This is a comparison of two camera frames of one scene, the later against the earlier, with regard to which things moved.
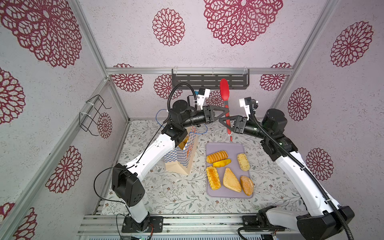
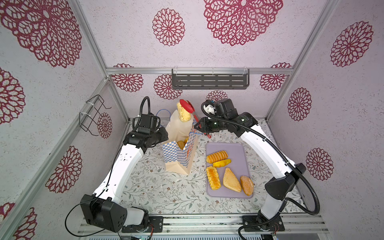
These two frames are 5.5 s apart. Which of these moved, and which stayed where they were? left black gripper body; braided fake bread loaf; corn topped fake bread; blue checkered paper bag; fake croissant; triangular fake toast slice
Moved: left black gripper body; fake croissant
Stayed: braided fake bread loaf; triangular fake toast slice; blue checkered paper bag; corn topped fake bread
